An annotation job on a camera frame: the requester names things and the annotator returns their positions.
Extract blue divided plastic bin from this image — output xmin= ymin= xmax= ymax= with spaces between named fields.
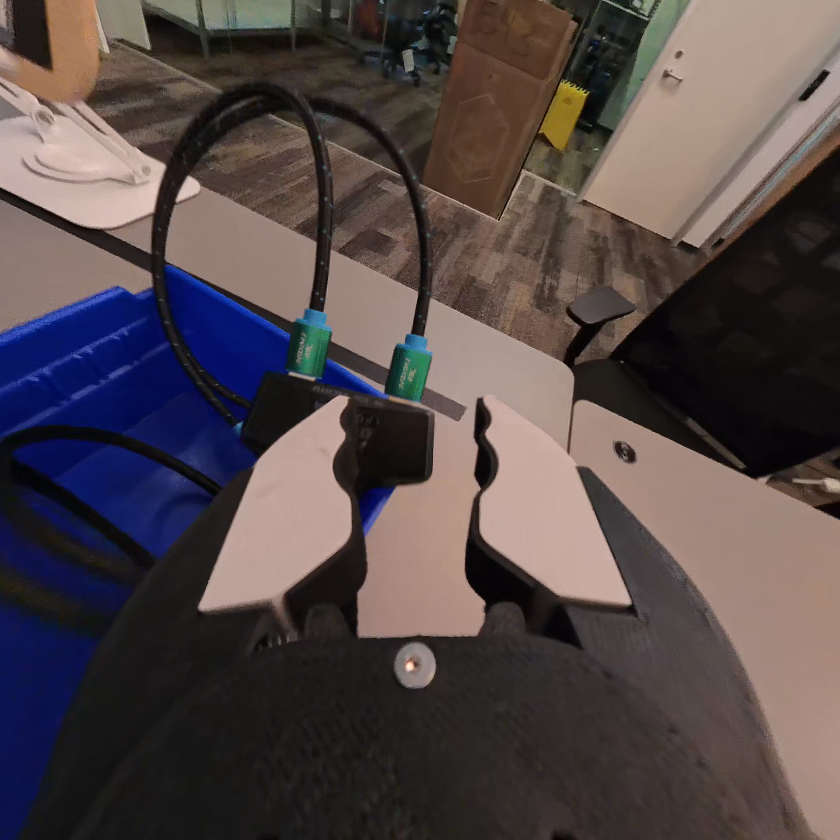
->
xmin=0 ymin=264 xmax=398 ymax=840

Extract black mesh office chair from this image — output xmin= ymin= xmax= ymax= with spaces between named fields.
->
xmin=566 ymin=154 xmax=840 ymax=516

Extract tall cardboard box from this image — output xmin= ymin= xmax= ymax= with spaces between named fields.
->
xmin=422 ymin=0 xmax=580 ymax=221

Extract braided HDMI cable green plugs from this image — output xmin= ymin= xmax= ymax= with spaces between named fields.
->
xmin=157 ymin=97 xmax=435 ymax=421
xmin=151 ymin=82 xmax=336 ymax=437

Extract thick black switch cable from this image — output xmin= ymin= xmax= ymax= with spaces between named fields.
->
xmin=0 ymin=424 xmax=224 ymax=595

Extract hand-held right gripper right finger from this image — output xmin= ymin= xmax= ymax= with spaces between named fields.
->
xmin=466 ymin=394 xmax=635 ymax=610

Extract yellow wet floor sign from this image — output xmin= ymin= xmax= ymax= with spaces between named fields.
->
xmin=539 ymin=79 xmax=590 ymax=151

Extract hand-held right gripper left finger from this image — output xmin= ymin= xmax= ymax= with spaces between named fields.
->
xmin=197 ymin=395 xmax=367 ymax=616

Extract black push-button HDMI switch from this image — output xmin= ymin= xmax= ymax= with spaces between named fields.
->
xmin=244 ymin=371 xmax=437 ymax=488

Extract white stand base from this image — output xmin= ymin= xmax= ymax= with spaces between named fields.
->
xmin=0 ymin=49 xmax=202 ymax=231

